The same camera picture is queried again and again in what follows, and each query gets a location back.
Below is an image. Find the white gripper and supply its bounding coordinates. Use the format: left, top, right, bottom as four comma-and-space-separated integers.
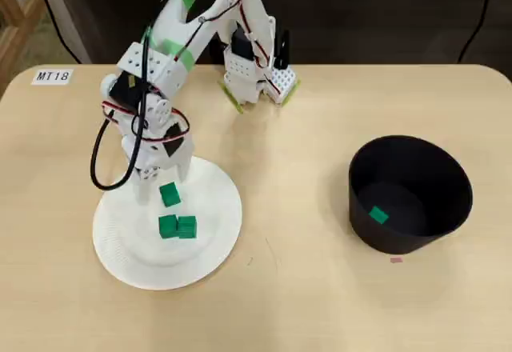
122, 122, 193, 204

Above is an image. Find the green cube block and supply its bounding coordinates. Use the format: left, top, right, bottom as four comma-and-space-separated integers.
158, 182, 182, 208
175, 215, 198, 240
158, 214, 179, 240
368, 206, 390, 225

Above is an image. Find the white paper plate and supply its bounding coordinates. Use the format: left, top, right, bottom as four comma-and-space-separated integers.
92, 155, 244, 291

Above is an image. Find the black pot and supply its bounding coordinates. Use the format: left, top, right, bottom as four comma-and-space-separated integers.
348, 135, 474, 255

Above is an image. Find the white MT18 label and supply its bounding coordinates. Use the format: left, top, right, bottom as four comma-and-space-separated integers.
30, 68, 75, 86

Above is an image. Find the red black servo wire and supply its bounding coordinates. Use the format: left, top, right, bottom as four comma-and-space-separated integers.
102, 99, 191, 145
235, 0, 283, 103

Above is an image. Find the thick black camera cable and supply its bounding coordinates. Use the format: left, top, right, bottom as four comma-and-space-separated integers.
90, 27, 151, 191

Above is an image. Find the yellow-green robot base plate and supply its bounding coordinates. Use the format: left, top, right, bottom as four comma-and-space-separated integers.
218, 78, 302, 116

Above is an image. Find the wooden furniture frame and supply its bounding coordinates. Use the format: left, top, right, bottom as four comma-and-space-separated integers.
0, 0, 46, 89

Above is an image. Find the thin black cable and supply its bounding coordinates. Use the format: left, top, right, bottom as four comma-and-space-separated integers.
34, 0, 83, 65
458, 0, 496, 65

